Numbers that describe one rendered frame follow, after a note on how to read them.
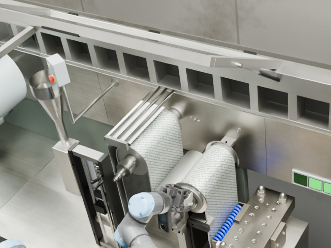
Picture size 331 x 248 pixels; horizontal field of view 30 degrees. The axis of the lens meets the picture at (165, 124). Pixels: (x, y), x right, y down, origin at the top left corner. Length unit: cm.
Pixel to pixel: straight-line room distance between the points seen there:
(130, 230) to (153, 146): 46
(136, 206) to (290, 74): 70
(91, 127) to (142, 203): 110
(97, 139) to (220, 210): 85
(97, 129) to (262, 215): 93
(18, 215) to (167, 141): 88
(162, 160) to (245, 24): 146
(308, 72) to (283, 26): 140
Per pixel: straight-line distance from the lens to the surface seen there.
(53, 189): 300
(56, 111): 263
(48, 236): 279
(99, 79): 273
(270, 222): 250
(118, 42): 188
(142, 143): 233
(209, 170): 232
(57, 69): 232
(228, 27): 373
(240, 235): 246
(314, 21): 346
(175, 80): 253
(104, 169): 227
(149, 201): 196
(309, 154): 235
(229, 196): 248
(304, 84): 216
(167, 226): 215
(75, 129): 309
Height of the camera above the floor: 290
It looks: 39 degrees down
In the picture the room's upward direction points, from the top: 10 degrees counter-clockwise
